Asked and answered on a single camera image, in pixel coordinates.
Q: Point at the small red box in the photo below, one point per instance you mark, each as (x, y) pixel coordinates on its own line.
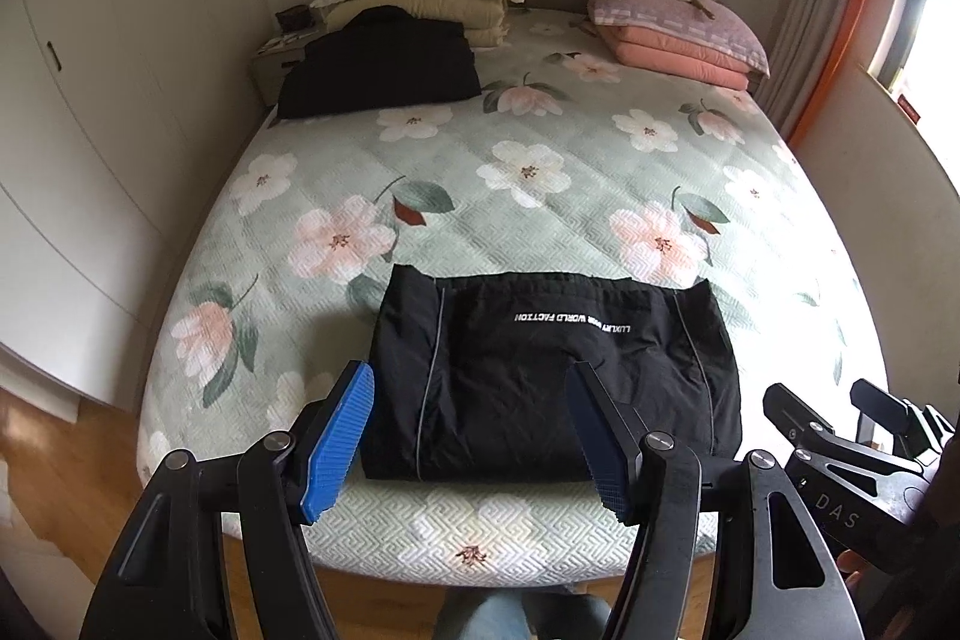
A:
(907, 107)

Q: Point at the cream folded quilt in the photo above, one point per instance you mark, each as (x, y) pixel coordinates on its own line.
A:
(484, 18)

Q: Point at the beige nightstand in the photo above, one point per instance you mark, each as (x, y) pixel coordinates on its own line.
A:
(274, 74)

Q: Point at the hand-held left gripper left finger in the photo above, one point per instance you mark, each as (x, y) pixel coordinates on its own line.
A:
(337, 445)

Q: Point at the mauve pillow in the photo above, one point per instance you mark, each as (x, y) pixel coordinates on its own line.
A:
(675, 14)

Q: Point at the person's leg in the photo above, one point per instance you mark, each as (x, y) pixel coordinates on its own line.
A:
(480, 621)
(570, 617)

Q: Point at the white wardrobe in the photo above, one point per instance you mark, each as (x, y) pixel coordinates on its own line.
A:
(112, 85)

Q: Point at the folded black garment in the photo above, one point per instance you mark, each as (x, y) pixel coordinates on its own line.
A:
(375, 63)

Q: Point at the pink folded quilt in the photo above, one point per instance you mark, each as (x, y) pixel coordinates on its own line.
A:
(675, 57)

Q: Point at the person's left leg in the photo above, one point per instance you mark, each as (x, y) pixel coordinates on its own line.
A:
(480, 621)

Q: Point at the bed with floral quilted cover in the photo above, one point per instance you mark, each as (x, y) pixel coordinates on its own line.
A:
(525, 197)

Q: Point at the small dark box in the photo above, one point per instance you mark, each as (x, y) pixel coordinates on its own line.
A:
(292, 18)

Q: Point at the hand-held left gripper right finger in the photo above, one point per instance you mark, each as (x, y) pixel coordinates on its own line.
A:
(600, 445)

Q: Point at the person's right leg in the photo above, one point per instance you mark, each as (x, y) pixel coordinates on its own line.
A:
(570, 617)

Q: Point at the window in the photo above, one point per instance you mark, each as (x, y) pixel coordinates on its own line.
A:
(930, 33)

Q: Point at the orange curtain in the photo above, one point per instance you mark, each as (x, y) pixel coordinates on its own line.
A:
(855, 25)

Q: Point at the person's right hand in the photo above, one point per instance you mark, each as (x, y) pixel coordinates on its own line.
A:
(851, 566)

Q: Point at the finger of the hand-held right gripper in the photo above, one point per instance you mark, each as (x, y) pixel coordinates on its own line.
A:
(791, 413)
(885, 411)

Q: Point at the black hooded jacket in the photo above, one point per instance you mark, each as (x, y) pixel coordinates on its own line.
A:
(525, 385)

